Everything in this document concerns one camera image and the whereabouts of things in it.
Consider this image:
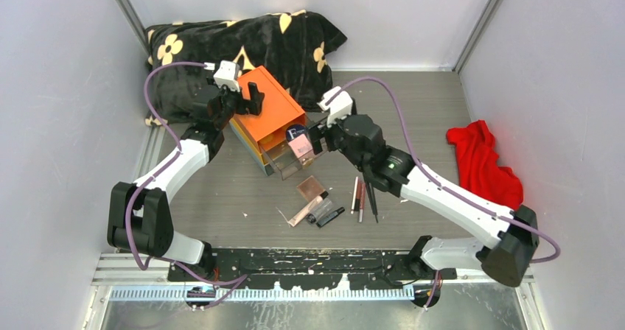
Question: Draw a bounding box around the black mascara tube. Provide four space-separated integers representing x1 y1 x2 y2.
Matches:
315 207 345 228

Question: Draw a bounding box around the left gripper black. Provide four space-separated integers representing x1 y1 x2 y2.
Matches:
208 77 263 130

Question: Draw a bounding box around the aluminium front rail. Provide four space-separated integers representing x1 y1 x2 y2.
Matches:
91 252 534 303

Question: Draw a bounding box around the pink makeup tube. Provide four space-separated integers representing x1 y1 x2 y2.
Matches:
287 192 329 227

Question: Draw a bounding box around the orange drawer organizer box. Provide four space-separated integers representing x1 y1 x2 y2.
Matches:
229 66 307 176

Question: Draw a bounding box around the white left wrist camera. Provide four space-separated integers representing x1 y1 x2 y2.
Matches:
213 60 240 92

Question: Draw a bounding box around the clear black makeup bottle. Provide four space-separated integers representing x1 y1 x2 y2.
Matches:
305 198 334 224

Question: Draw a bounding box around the black floral blanket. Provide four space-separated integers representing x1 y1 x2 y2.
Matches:
145 10 348 126

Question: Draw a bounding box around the pink perfume box black lid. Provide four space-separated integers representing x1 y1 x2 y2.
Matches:
285 124 315 166

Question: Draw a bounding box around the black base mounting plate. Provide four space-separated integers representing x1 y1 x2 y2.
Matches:
167 247 458 292

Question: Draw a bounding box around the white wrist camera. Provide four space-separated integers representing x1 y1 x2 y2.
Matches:
213 60 240 92
318 86 354 127

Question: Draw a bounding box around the clear top drawer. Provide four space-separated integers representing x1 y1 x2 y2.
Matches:
261 124 323 180

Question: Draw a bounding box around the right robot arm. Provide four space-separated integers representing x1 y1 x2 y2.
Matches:
308 114 540 287

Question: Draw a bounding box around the white makeup pencil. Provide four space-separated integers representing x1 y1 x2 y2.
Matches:
350 177 360 214

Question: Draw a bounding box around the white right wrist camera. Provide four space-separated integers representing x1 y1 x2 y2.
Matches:
318 86 354 127

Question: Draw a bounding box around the red cloth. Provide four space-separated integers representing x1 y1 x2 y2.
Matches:
446 120 524 210

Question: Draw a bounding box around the pink square compact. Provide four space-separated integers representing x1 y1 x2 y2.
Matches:
296 175 327 202

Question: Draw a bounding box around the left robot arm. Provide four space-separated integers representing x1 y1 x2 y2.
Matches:
107 82 265 281

